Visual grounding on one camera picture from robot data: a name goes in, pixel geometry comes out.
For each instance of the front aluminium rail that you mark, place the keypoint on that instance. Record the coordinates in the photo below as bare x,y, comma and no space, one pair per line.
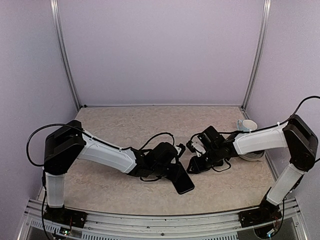
212,226

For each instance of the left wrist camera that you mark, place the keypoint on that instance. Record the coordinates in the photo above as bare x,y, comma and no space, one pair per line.
180,149

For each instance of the white round plate stack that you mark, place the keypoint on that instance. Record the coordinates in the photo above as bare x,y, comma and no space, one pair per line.
256,156

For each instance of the aluminium frame post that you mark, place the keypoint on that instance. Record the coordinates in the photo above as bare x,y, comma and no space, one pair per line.
54,5
258,53

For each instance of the blue cup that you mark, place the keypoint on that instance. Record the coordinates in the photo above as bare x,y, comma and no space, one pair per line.
246,125

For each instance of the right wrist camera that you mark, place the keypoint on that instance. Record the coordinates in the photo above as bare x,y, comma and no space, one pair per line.
195,147

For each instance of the right aluminium frame post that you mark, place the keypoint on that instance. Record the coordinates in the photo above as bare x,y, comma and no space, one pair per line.
258,53

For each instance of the black smartphone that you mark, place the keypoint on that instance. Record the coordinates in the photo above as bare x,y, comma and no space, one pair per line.
183,184

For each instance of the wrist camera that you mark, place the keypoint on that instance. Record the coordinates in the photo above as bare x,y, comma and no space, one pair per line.
180,149
195,147

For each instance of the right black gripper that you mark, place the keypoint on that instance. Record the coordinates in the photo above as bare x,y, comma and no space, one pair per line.
197,167

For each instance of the left aluminium frame post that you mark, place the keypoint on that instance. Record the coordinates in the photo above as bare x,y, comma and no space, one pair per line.
54,5

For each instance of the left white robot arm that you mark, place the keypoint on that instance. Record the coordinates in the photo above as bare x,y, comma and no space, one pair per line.
71,142

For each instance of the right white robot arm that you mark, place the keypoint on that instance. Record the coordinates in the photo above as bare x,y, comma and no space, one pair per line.
293,134

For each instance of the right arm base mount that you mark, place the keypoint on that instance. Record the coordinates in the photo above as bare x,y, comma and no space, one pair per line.
266,212

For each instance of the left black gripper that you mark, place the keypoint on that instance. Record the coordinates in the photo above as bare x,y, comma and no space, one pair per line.
172,176

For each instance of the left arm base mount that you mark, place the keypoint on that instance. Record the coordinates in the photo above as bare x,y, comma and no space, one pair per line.
66,216

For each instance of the black phone case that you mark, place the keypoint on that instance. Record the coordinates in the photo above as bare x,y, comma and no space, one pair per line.
176,173

